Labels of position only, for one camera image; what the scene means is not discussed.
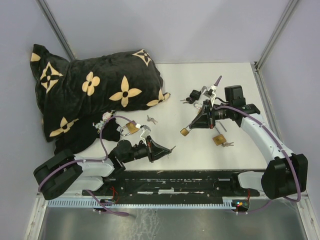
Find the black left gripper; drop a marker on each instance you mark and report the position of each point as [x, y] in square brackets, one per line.
[155, 151]

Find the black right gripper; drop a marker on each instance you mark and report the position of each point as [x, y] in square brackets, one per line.
[204, 120]

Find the small brass padlock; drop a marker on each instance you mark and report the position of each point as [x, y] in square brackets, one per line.
[198, 106]
[186, 130]

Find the black padlock keys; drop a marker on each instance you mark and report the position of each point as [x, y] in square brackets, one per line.
[188, 100]

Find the black padlock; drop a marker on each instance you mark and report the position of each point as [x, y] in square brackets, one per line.
[195, 95]

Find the large padlock keys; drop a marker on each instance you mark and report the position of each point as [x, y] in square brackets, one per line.
[151, 120]

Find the large brass padlock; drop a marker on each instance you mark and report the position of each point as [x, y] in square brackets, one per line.
[129, 129]

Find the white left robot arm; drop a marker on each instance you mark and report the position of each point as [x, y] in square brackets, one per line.
[68, 172]

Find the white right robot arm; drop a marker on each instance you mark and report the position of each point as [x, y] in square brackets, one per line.
[286, 173]

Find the small brass padlock top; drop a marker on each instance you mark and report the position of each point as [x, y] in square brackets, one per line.
[198, 106]

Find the brass padlock long shackle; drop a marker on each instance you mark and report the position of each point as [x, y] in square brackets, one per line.
[219, 139]

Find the long shackle padlock keys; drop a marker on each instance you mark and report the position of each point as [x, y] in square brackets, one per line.
[227, 144]

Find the black floral garment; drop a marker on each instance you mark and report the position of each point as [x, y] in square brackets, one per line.
[86, 130]

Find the black floral plush pillow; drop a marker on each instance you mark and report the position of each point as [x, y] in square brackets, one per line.
[67, 91]

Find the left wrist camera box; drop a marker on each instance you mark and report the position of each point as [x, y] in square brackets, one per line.
[145, 132]

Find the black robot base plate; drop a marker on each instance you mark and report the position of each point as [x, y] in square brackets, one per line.
[165, 187]

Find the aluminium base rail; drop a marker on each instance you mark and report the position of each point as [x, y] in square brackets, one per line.
[302, 195]

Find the right aluminium frame post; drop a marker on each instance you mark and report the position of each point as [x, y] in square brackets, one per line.
[285, 17]

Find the aluminium frame post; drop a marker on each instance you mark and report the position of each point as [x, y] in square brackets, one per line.
[48, 14]
[285, 17]

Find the left aluminium frame post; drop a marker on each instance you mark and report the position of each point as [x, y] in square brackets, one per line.
[48, 14]

